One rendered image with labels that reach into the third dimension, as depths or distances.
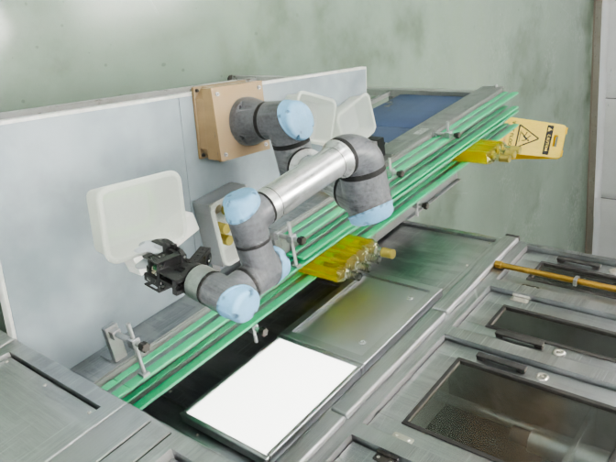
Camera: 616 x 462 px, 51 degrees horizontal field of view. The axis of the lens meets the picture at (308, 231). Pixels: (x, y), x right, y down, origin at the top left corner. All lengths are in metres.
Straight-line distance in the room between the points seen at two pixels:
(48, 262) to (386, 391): 0.98
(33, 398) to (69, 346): 0.36
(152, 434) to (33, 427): 0.28
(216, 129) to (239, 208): 0.73
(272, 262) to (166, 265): 0.23
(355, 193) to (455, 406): 0.66
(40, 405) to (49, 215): 0.51
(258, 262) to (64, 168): 0.69
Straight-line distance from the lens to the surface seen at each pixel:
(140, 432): 1.35
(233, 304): 1.25
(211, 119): 1.98
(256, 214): 1.27
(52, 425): 1.48
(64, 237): 1.82
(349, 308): 2.20
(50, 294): 1.84
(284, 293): 2.16
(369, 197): 1.55
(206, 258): 1.46
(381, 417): 1.83
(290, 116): 1.86
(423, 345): 2.03
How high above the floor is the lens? 2.30
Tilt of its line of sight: 39 degrees down
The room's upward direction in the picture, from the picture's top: 102 degrees clockwise
